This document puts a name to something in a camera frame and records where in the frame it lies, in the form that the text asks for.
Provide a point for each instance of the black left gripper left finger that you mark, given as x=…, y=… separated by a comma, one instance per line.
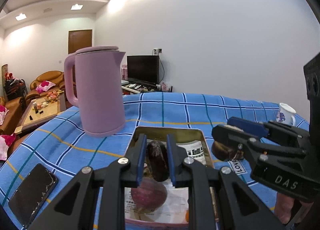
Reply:
x=74, y=206

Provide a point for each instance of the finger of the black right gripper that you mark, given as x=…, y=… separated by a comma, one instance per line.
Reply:
x=245, y=142
x=252, y=126

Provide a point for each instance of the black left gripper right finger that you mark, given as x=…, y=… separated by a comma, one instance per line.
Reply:
x=218, y=199

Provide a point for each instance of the purple round turnip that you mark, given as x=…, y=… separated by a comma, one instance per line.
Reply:
x=150, y=194

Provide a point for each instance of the person's right hand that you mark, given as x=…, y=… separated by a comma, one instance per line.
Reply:
x=283, y=207

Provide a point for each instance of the white enamel mug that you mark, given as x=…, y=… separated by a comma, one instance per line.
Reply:
x=286, y=114

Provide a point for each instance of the black smartphone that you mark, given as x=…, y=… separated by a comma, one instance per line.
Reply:
x=32, y=194

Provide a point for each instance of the pink rectangular tin box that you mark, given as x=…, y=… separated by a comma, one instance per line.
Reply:
x=196, y=147

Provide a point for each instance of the white paper leaflet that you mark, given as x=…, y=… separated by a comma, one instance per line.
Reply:
x=172, y=211

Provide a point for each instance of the blue plaid tablecloth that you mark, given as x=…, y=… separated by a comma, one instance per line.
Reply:
x=62, y=146

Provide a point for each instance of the wooden coffee table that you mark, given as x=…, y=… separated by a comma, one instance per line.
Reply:
x=40, y=111

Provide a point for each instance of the white tv stand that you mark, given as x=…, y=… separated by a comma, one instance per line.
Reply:
x=137, y=87

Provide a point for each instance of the orange leather sofa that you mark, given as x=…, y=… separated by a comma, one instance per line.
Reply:
x=16, y=109

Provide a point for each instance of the black television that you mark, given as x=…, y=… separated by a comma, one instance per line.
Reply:
x=144, y=68

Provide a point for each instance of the pink floral cushion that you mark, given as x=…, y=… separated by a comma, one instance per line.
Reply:
x=44, y=86

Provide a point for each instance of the orange leather armchair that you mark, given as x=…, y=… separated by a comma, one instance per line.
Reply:
x=56, y=77

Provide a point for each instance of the pink electric kettle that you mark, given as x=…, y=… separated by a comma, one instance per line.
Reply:
x=93, y=84

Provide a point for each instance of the brown wooden door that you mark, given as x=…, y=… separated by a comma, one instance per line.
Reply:
x=79, y=39

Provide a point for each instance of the wall power socket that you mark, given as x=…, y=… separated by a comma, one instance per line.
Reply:
x=157, y=51

